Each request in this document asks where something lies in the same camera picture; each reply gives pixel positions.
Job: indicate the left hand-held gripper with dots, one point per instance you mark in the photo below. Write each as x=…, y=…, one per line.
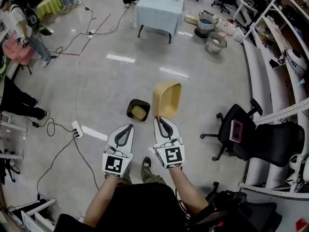
x=113, y=164

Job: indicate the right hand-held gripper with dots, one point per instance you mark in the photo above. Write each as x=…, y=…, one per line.
x=172, y=156

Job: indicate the black waste bin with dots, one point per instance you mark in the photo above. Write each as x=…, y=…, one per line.
x=135, y=103

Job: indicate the person's left forearm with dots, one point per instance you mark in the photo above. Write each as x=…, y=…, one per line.
x=101, y=199

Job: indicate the person's right forearm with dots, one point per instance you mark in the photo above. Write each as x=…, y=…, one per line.
x=188, y=192

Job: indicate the person's right leg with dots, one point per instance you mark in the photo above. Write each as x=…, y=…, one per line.
x=149, y=175

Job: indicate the white power strip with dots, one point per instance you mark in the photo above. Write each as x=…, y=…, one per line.
x=77, y=129
x=91, y=33

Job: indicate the pink black box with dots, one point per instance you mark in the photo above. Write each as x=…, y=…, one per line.
x=233, y=132

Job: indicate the person's torso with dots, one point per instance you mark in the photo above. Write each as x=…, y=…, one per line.
x=142, y=209

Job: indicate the black-legged table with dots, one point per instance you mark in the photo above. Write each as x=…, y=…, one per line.
x=169, y=39

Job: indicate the white framed table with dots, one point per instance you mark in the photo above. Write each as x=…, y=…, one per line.
x=41, y=205

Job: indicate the grey mesh basket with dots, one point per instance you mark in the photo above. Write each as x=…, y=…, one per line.
x=214, y=43

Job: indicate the white desk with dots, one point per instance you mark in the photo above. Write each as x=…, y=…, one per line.
x=241, y=2
x=14, y=127

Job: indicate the white metal shelf rack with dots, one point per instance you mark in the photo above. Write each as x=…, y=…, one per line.
x=257, y=64

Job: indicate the cream storage box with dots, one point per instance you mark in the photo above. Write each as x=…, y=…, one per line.
x=192, y=19

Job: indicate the table with light blue cloth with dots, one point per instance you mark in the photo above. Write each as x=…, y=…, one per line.
x=159, y=13

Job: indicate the white plastic bag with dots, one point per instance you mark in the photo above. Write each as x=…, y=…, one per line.
x=231, y=30

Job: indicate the black leaning board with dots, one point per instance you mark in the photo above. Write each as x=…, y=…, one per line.
x=46, y=30

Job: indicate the pink cloth covered chair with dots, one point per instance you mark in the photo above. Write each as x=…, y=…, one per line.
x=17, y=52

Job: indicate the yellow-green cloth covered table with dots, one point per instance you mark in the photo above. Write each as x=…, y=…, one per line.
x=49, y=6

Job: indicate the black backpack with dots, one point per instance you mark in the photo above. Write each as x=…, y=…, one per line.
x=31, y=17

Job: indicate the small red object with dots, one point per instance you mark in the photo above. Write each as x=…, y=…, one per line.
x=301, y=225

